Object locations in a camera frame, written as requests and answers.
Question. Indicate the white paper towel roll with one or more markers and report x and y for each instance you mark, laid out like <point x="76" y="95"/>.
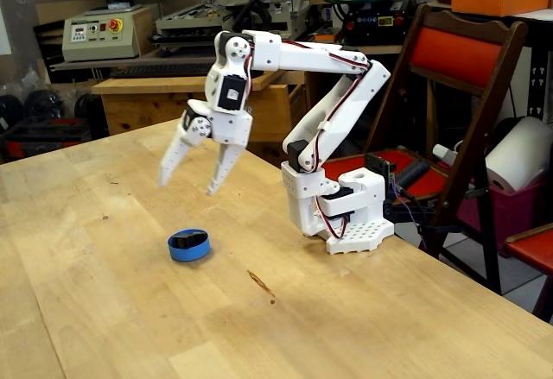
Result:
<point x="518" y="154"/>

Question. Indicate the wooden cabinet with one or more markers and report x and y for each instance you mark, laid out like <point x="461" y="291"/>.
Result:
<point x="121" y="111"/>

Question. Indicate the white moving gripper finger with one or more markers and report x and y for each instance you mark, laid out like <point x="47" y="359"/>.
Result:
<point x="201" y="128"/>

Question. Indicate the red seat wooden chair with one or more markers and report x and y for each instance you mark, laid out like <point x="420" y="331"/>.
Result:
<point x="533" y="247"/>

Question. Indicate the white panel with hooks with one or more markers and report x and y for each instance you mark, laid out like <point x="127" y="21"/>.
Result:
<point x="535" y="94"/>

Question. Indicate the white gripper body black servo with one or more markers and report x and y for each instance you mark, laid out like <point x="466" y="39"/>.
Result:
<point x="230" y="128"/>

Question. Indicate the wooden workbench plank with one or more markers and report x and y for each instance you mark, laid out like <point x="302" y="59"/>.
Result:
<point x="380" y="49"/>

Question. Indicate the beige control box red button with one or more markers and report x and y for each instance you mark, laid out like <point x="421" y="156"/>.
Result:
<point x="86" y="48"/>

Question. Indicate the white robot arm with base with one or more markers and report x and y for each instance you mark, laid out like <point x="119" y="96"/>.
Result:
<point x="311" y="57"/>

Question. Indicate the orange small book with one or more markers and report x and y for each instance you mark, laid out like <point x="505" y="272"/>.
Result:
<point x="332" y="33"/>

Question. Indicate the black keyboard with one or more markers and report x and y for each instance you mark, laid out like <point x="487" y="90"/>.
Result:
<point x="168" y="69"/>

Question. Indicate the black scroll saw machine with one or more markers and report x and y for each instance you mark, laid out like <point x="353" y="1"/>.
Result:
<point x="371" y="20"/>

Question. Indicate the black filament spool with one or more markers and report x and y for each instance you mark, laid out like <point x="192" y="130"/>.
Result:
<point x="86" y="105"/>
<point x="43" y="105"/>
<point x="9" y="109"/>

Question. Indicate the black wooden bird toy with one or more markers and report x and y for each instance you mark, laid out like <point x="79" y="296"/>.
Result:
<point x="186" y="241"/>

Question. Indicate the red black crate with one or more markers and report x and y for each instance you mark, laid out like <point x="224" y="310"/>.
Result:
<point x="43" y="137"/>

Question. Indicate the blue round shallow box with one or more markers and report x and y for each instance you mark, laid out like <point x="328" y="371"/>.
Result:
<point x="190" y="256"/>

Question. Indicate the magenta plastic bin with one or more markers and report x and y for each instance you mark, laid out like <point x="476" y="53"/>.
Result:
<point x="514" y="215"/>

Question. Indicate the wooden folding chair red cushions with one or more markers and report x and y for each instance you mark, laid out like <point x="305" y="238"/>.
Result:
<point x="453" y="53"/>

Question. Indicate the white fixed gripper finger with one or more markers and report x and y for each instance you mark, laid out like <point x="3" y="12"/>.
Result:
<point x="226" y="161"/>

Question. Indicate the black controller board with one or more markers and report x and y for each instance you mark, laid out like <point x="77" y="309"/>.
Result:
<point x="380" y="165"/>

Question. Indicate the black cylinder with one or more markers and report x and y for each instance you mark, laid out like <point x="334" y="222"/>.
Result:
<point x="412" y="172"/>

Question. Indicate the black table clamp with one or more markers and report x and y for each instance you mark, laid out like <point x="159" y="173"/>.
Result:
<point x="402" y="212"/>

